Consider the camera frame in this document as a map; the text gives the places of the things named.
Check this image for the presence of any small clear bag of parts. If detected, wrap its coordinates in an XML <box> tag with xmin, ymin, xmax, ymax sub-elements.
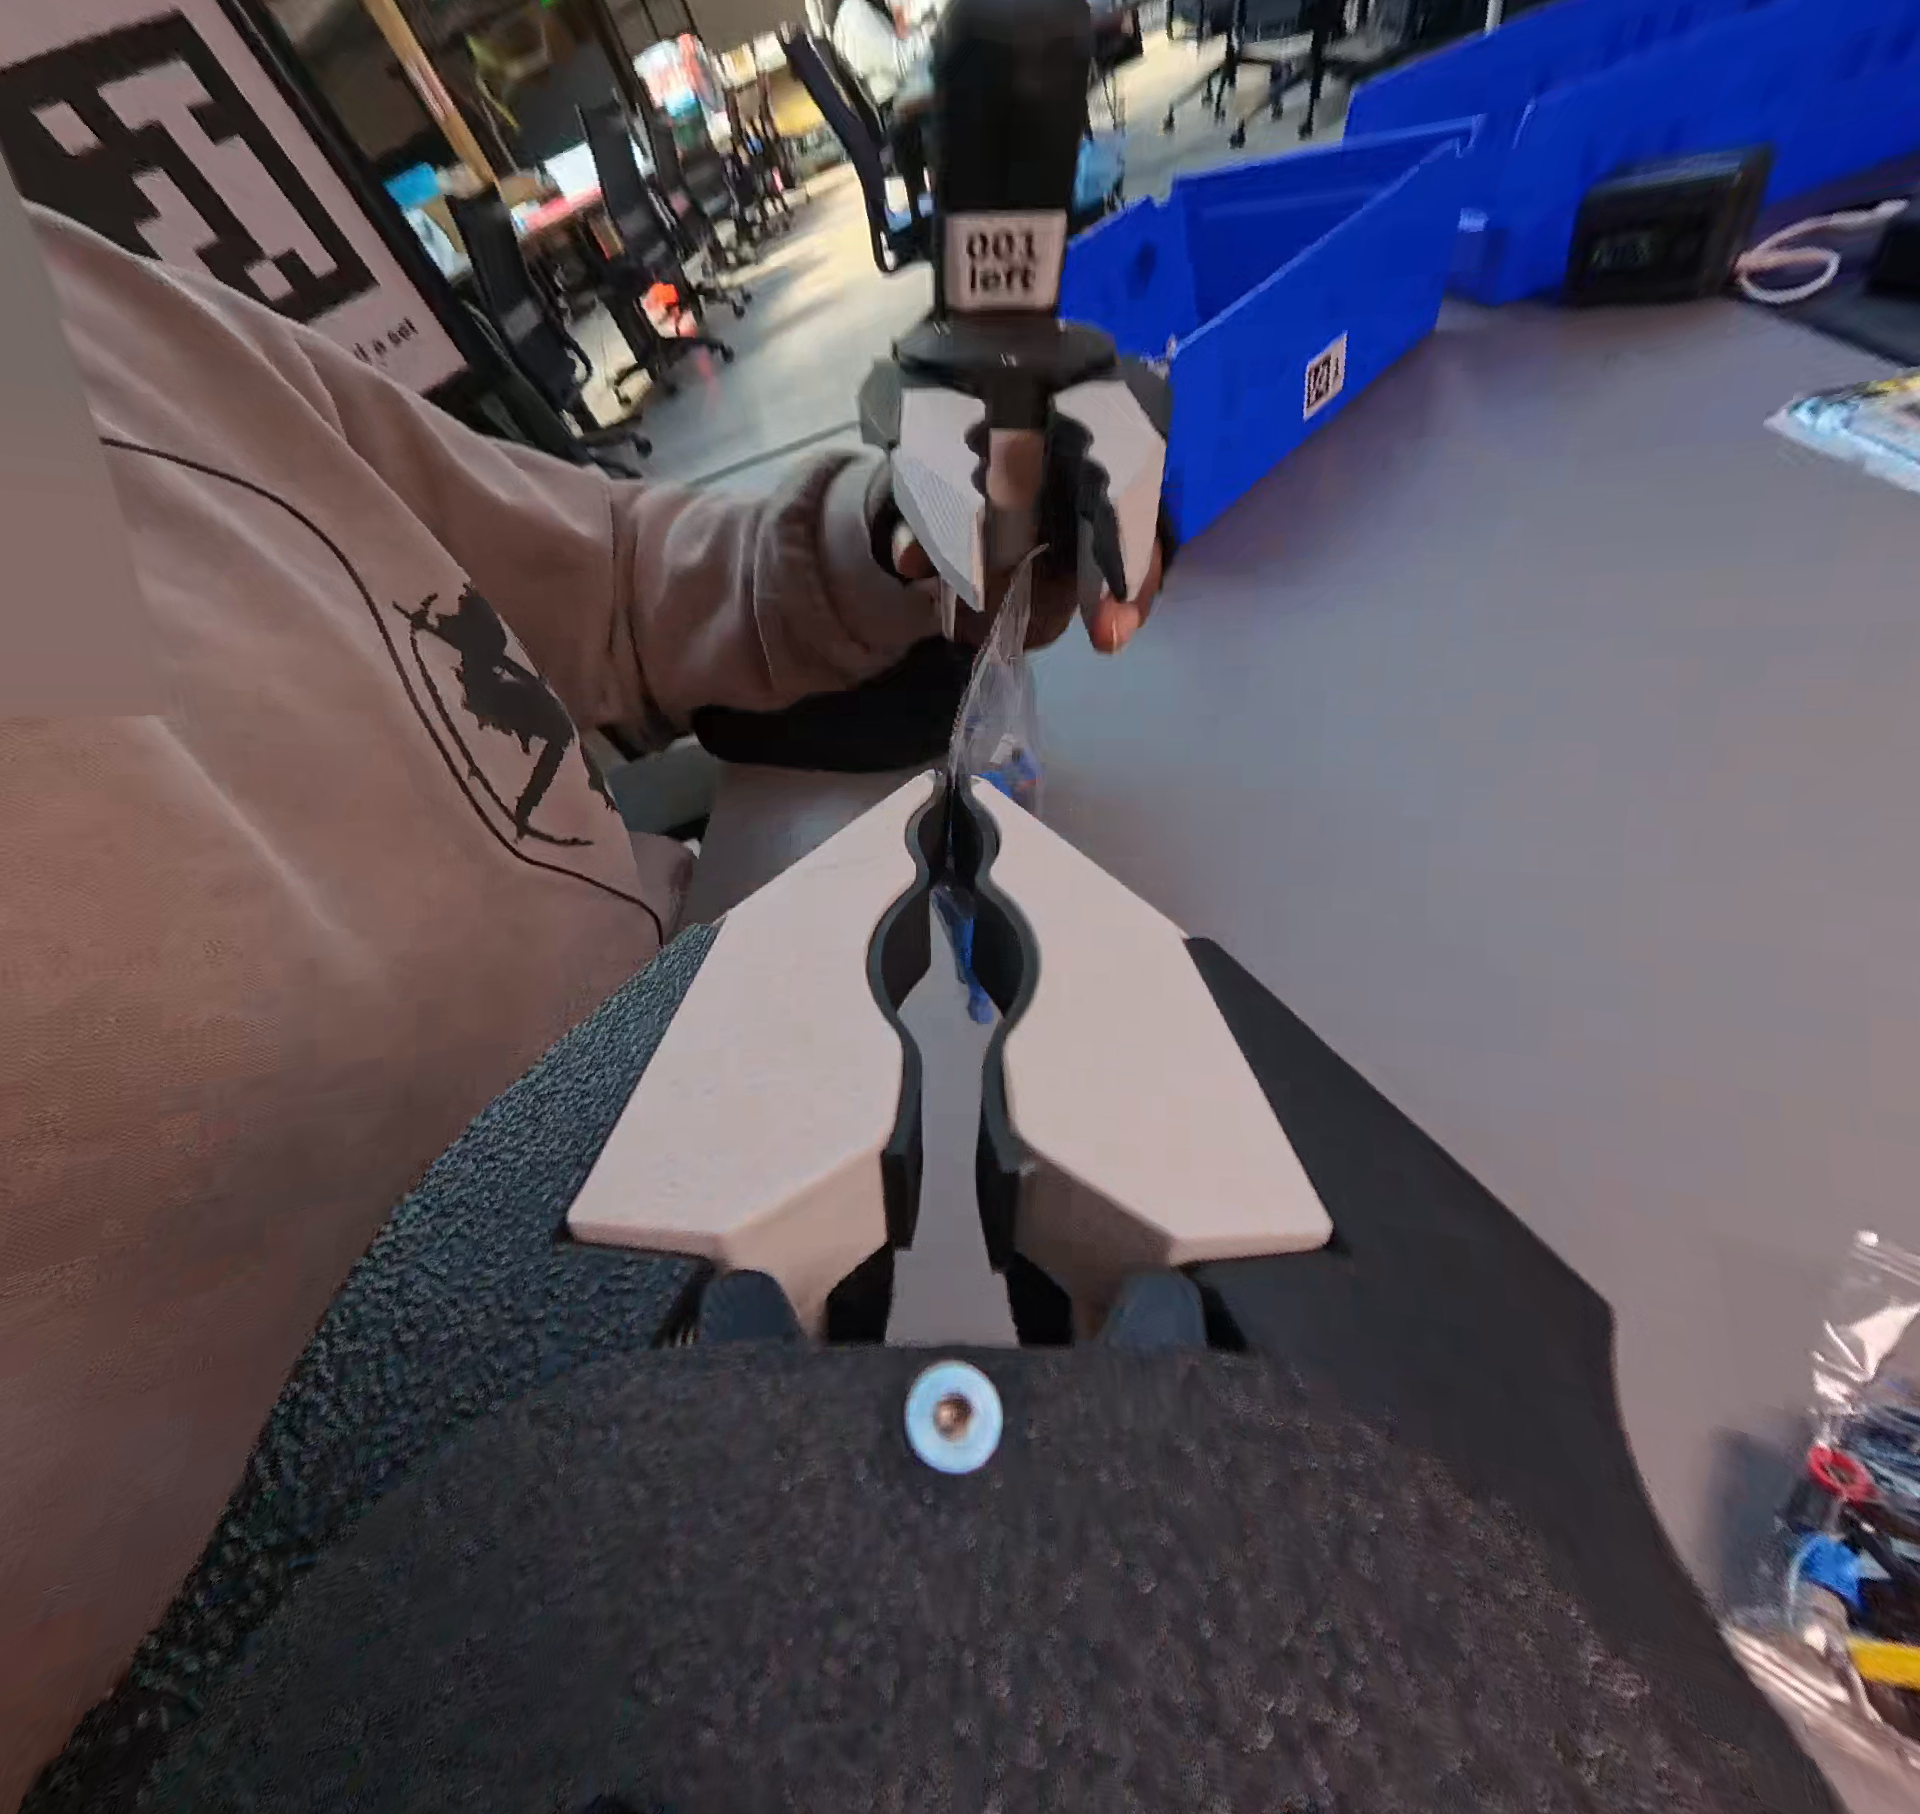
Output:
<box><xmin>1727</xmin><ymin>1229</ymin><xmax>1920</xmax><ymax>1771</ymax></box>
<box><xmin>931</xmin><ymin>546</ymin><xmax>1048</xmax><ymax>1029</ymax></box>

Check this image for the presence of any person's left forearm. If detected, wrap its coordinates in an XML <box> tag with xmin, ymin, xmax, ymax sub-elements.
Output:
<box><xmin>601</xmin><ymin>449</ymin><xmax>962</xmax><ymax>751</ymax></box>

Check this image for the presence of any white coiled cable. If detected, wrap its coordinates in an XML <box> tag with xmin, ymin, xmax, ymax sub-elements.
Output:
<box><xmin>1732</xmin><ymin>202</ymin><xmax>1907</xmax><ymax>305</ymax></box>

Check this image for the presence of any black padded armrest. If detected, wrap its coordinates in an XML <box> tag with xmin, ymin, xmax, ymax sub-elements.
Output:
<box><xmin>690</xmin><ymin>635</ymin><xmax>978</xmax><ymax>776</ymax></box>

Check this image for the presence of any black white marker sign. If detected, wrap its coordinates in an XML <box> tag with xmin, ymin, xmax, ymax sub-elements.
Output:
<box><xmin>0</xmin><ymin>0</ymin><xmax>475</xmax><ymax>397</ymax></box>

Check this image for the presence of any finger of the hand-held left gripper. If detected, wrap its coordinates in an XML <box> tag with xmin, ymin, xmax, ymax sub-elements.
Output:
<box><xmin>888</xmin><ymin>387</ymin><xmax>1000</xmax><ymax>617</ymax></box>
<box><xmin>1048</xmin><ymin>377</ymin><xmax>1173</xmax><ymax>605</ymax></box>

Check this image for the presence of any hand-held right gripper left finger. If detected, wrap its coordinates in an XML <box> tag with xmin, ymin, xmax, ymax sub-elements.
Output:
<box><xmin>567</xmin><ymin>771</ymin><xmax>962</xmax><ymax>1344</ymax></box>

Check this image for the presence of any holographic sticker sheet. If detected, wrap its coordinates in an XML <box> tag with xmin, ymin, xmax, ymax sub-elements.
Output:
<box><xmin>1768</xmin><ymin>373</ymin><xmax>1920</xmax><ymax>495</ymax></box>

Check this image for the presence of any person's left hand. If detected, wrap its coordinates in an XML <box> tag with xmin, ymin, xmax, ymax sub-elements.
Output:
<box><xmin>877</xmin><ymin>516</ymin><xmax>1164</xmax><ymax>658</ymax></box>

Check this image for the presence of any group of black office chairs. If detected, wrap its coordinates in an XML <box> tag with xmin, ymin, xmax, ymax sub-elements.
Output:
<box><xmin>449</xmin><ymin>0</ymin><xmax>1443</xmax><ymax>482</ymax></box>

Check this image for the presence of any plain blue bin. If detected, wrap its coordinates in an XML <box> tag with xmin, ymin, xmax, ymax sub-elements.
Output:
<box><xmin>1341</xmin><ymin>0</ymin><xmax>1920</xmax><ymax>307</ymax></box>

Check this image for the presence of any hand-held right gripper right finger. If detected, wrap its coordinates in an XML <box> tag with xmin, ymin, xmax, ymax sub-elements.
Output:
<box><xmin>959</xmin><ymin>771</ymin><xmax>1337</xmax><ymax>1344</ymax></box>

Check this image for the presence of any small black cube device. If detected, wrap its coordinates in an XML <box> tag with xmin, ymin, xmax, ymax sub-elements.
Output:
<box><xmin>1563</xmin><ymin>146</ymin><xmax>1777</xmax><ymax>307</ymax></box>

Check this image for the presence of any person's beige sweatshirt torso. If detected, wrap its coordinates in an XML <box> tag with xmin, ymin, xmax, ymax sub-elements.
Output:
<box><xmin>0</xmin><ymin>202</ymin><xmax>692</xmax><ymax>1771</ymax></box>

